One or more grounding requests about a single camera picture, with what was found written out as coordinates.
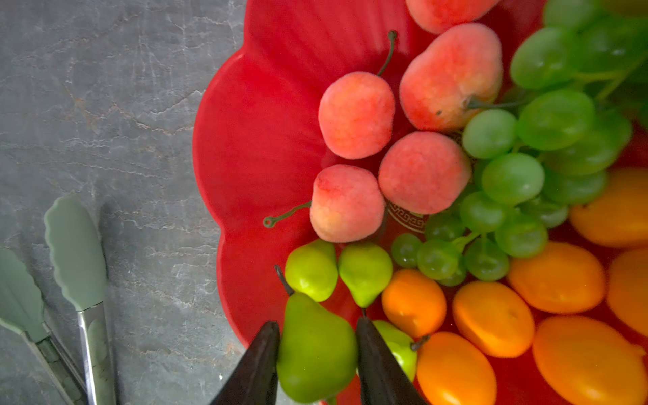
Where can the peach top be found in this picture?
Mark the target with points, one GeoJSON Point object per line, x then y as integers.
{"type": "Point", "coordinates": [356, 112]}

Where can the red flower-shaped bowl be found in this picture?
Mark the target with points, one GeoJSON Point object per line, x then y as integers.
{"type": "Point", "coordinates": [258, 147]}

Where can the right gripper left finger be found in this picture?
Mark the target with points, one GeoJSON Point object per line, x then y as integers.
{"type": "Point", "coordinates": [255, 379]}

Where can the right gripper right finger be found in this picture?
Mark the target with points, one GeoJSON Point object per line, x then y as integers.
{"type": "Point", "coordinates": [382, 379]}

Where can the green-tipped metal tongs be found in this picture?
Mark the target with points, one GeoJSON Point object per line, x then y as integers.
{"type": "Point", "coordinates": [79, 269]}

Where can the green lime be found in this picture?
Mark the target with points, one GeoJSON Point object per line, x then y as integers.
{"type": "Point", "coordinates": [318, 353]}

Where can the green pear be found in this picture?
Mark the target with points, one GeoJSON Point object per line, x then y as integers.
{"type": "Point", "coordinates": [312, 270]}
{"type": "Point", "coordinates": [402, 346]}
{"type": "Point", "coordinates": [366, 269]}

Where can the green grape bunch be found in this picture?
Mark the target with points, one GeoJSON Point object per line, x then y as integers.
{"type": "Point", "coordinates": [545, 144]}

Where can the orange mandarin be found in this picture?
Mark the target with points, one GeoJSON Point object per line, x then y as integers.
{"type": "Point", "coordinates": [563, 279]}
{"type": "Point", "coordinates": [618, 219]}
{"type": "Point", "coordinates": [414, 303]}
{"type": "Point", "coordinates": [494, 318]}
{"type": "Point", "coordinates": [451, 370]}
{"type": "Point", "coordinates": [587, 362]}
{"type": "Point", "coordinates": [627, 295]}

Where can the red peach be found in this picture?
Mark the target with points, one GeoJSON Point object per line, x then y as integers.
{"type": "Point", "coordinates": [437, 16]}

